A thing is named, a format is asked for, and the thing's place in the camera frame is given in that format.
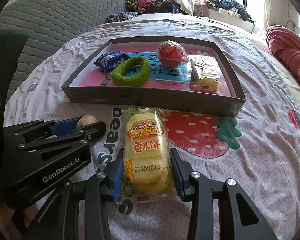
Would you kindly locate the blue cookie packet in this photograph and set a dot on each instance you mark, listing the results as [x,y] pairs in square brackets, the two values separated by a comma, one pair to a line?
[110,60]

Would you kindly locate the pink workbook in tray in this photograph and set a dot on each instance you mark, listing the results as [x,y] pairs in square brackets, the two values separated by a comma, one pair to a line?
[179,78]

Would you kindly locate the brown walnut ball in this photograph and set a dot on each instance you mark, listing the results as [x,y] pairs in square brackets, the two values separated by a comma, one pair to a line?
[86,120]

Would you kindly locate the red egg toy packet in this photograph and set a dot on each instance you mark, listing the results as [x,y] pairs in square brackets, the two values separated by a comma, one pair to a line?
[171,54]

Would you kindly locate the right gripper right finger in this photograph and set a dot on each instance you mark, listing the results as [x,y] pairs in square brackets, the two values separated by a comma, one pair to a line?
[239,217]

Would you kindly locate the clothes pile on windowsill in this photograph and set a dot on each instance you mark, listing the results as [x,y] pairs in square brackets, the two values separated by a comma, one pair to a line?
[224,7]

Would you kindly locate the dark cardboard tray box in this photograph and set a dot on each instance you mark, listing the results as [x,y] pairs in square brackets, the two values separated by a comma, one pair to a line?
[155,97]

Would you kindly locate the pink strawberry bed sheet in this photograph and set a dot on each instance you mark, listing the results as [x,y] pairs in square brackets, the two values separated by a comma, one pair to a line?
[260,148]

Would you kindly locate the pink rolled blanket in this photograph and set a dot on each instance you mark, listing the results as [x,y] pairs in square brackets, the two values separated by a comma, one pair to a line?
[285,45]

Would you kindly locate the dark patterned pillow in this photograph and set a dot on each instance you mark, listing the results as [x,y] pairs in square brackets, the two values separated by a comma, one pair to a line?
[123,16]

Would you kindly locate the grey quilted headboard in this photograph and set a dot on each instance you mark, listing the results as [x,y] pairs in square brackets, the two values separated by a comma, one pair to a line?
[52,23]

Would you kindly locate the left human hand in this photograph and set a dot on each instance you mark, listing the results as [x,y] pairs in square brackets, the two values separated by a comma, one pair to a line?
[6,215]

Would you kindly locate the pile of clothes by bed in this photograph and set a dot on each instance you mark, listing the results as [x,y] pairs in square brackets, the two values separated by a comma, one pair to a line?
[154,6]

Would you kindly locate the yellow rice cracker packet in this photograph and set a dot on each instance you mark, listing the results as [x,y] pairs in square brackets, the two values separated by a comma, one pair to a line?
[146,164]

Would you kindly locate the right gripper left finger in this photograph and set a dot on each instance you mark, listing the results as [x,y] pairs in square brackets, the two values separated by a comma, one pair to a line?
[58,218]

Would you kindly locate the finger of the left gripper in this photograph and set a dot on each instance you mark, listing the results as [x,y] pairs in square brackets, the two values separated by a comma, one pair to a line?
[40,129]
[56,145]

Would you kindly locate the white curtain right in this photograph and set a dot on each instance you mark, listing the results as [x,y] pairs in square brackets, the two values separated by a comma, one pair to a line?
[263,10]

